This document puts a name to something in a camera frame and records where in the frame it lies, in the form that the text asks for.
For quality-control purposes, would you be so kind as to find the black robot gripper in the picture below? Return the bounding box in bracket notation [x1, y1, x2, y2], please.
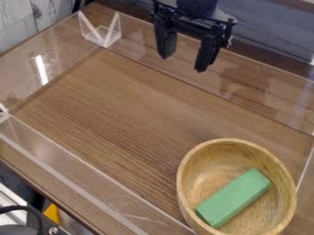
[152, 0, 237, 73]

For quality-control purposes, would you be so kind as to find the green rectangular block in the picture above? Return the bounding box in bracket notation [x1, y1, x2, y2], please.
[195, 168, 271, 229]

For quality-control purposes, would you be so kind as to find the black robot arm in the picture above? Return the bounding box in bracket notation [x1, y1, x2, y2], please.
[151, 0, 237, 73]

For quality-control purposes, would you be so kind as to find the brown wooden bowl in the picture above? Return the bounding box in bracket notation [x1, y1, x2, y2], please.
[176, 138, 297, 235]

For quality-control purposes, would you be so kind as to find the yellow object under table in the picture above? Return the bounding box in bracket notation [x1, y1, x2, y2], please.
[44, 204, 60, 224]

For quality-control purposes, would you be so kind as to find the clear acrylic corner bracket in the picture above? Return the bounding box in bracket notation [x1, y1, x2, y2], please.
[78, 12, 122, 48]

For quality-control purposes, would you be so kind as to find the black cable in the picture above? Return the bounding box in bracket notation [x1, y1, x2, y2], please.
[0, 205, 46, 235]

